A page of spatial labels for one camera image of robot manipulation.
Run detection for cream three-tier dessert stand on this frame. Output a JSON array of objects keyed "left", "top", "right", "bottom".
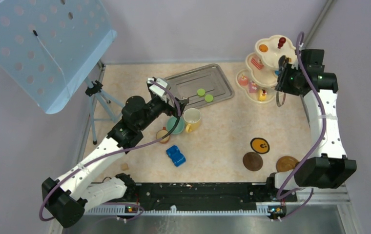
[{"left": 235, "top": 35, "right": 298, "bottom": 104}]

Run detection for small wooden block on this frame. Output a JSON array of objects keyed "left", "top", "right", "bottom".
[{"left": 120, "top": 163, "right": 129, "bottom": 171}]

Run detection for stainless steel tray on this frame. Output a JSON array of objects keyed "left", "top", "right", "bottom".
[{"left": 165, "top": 63, "right": 235, "bottom": 109}]

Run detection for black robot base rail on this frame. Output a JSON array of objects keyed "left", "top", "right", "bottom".
[{"left": 125, "top": 181, "right": 299, "bottom": 212}]

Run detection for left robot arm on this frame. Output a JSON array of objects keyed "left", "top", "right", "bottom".
[{"left": 39, "top": 95, "right": 189, "bottom": 228}]

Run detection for blue perforated music stand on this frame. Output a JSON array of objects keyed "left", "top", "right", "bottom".
[{"left": 0, "top": 0, "right": 118, "bottom": 115}]

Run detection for dark brown round coaster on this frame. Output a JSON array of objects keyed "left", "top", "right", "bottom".
[{"left": 243, "top": 152, "right": 263, "bottom": 172}]

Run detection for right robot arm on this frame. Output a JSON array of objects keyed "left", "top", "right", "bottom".
[{"left": 265, "top": 49, "right": 357, "bottom": 201}]

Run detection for light brown wooden coaster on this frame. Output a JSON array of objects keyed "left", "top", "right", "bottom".
[{"left": 276, "top": 156, "right": 299, "bottom": 172}]

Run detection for black yellow smiley coaster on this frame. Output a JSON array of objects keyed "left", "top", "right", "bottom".
[{"left": 250, "top": 137, "right": 270, "bottom": 154}]

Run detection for yellow cake slice toy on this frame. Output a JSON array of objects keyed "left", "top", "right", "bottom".
[{"left": 258, "top": 89, "right": 268, "bottom": 102}]

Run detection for pink dome cupcake toy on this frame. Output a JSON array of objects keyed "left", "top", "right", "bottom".
[{"left": 237, "top": 74, "right": 249, "bottom": 86}]

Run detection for blue toy car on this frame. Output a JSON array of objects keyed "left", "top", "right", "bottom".
[{"left": 166, "top": 145, "right": 186, "bottom": 167}]

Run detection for orange swirl cookie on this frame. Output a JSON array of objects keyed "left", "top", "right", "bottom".
[{"left": 259, "top": 44, "right": 268, "bottom": 53}]

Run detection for pink swirl roll cake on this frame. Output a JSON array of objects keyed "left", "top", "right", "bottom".
[{"left": 248, "top": 81, "right": 258, "bottom": 93}]

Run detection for black-tipped metal tongs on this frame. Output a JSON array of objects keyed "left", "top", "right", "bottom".
[{"left": 275, "top": 55, "right": 289, "bottom": 107}]

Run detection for pink strawberry cake slice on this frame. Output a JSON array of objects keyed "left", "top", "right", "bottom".
[{"left": 250, "top": 56, "right": 264, "bottom": 70}]

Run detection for green macaron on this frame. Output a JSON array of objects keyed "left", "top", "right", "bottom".
[
  {"left": 197, "top": 88, "right": 206, "bottom": 97},
  {"left": 205, "top": 94, "right": 214, "bottom": 103}
]

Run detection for yellow mug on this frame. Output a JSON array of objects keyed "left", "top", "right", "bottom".
[{"left": 183, "top": 108, "right": 202, "bottom": 133}]

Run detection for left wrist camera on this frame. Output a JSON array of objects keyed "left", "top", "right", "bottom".
[{"left": 147, "top": 78, "right": 170, "bottom": 102}]

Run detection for small brown teacup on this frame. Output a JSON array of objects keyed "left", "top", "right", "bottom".
[{"left": 156, "top": 127, "right": 170, "bottom": 144}]

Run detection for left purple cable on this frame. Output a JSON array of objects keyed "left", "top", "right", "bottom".
[{"left": 39, "top": 80, "right": 182, "bottom": 222}]

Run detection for teal cup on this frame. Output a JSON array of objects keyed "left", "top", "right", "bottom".
[{"left": 166, "top": 116, "right": 185, "bottom": 135}]

